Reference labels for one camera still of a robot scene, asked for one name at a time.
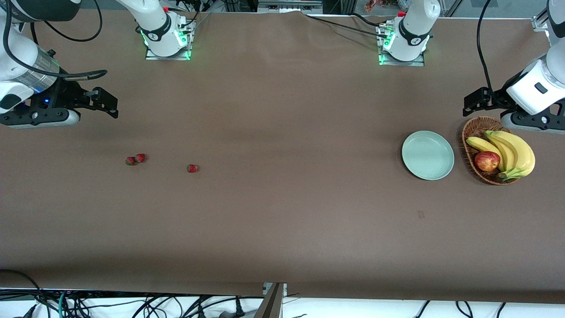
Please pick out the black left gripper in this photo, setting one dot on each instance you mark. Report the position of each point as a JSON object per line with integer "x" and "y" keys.
{"x": 499, "y": 96}

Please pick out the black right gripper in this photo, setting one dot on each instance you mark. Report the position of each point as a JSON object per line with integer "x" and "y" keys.
{"x": 66, "y": 96}

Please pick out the red strawberry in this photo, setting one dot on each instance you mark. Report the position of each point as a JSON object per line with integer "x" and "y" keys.
{"x": 193, "y": 168}
{"x": 140, "y": 157}
{"x": 130, "y": 161}

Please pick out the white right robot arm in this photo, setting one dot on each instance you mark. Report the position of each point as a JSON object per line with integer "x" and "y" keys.
{"x": 159, "y": 31}

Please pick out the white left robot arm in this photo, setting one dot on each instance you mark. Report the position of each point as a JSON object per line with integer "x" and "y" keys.
{"x": 415, "y": 26}

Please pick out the pale green round plate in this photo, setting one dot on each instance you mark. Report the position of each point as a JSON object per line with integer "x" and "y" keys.
{"x": 427, "y": 155}

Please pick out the brown wicker basket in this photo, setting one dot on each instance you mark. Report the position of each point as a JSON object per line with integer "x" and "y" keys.
{"x": 472, "y": 130}

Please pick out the red apple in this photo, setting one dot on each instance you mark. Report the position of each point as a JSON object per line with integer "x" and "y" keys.
{"x": 487, "y": 161}

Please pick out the yellow banana bunch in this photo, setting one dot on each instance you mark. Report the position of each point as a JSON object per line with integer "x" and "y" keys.
{"x": 518, "y": 152}

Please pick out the orange background object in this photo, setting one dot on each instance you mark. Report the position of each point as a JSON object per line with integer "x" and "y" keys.
{"x": 379, "y": 4}

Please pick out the grey metal rack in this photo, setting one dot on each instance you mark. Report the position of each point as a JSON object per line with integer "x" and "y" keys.
{"x": 289, "y": 5}

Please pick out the brown table cover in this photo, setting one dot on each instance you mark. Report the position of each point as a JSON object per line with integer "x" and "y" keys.
{"x": 282, "y": 221}

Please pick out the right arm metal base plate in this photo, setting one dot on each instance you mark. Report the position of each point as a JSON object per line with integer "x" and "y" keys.
{"x": 152, "y": 55}

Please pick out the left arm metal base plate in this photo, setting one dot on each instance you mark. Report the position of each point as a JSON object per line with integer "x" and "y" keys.
{"x": 417, "y": 63}

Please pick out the aluminium frame corner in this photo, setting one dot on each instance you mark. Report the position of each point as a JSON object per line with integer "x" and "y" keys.
{"x": 539, "y": 23}

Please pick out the brown wooden post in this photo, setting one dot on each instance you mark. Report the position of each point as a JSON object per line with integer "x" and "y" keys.
{"x": 271, "y": 304}

